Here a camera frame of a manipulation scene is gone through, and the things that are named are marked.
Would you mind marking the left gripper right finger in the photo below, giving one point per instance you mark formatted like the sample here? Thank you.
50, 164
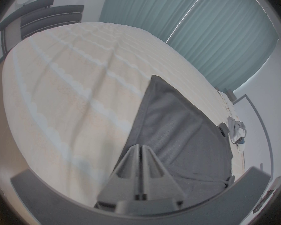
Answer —
154, 189

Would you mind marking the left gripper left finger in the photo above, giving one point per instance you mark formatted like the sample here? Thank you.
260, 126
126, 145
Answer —
128, 189

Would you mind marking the black T-shirt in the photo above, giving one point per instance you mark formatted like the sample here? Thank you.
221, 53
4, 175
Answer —
178, 130

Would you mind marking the pile of clothes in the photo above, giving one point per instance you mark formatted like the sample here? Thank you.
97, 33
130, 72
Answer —
236, 130

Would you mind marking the bed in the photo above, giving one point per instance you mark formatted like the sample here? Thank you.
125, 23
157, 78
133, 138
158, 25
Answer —
72, 90

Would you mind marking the white printed pillow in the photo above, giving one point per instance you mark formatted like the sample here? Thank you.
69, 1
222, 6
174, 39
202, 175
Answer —
227, 102

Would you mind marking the grey bedside table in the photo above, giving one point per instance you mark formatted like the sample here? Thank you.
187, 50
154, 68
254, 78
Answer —
230, 95

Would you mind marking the blue-green curtain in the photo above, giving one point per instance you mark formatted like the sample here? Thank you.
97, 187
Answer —
224, 36
149, 8

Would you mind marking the black chest of drawers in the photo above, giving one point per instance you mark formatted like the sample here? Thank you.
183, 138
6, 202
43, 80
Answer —
51, 17

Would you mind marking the black dressing table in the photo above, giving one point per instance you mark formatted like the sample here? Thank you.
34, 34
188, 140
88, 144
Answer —
32, 5

